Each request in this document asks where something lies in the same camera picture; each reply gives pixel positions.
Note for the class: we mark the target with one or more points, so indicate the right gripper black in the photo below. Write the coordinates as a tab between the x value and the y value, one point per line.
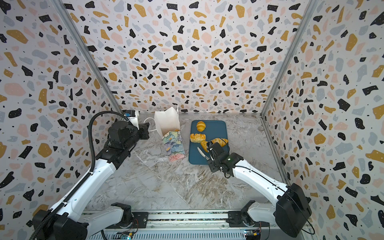
214	155

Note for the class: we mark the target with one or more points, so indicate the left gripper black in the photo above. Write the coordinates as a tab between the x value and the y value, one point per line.
143	129

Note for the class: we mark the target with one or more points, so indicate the metal tongs cream tips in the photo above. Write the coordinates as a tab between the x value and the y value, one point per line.
201	153

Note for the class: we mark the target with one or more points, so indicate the striped croissant bread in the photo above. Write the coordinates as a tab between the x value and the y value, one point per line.
222	142

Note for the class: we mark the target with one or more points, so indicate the floral paper bag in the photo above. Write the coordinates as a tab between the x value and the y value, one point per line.
168	127

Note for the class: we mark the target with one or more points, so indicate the glossy orange oval bread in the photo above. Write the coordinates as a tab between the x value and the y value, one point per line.
204	145

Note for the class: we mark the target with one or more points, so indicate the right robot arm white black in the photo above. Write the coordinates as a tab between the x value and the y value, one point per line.
290	209

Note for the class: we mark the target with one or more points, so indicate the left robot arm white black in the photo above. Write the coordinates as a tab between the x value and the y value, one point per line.
64	220

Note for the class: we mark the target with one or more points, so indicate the twisted glazed pastry bread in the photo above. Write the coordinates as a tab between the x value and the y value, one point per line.
197	138

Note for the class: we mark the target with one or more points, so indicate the teal rectangular tray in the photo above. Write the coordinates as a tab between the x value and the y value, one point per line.
214	129

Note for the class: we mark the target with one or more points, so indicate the small striped bun top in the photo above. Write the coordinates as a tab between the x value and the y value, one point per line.
201	126

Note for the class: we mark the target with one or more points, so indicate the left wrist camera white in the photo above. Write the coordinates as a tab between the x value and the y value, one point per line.
132	116

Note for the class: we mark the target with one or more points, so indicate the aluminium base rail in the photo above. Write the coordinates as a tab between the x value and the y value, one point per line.
187	225

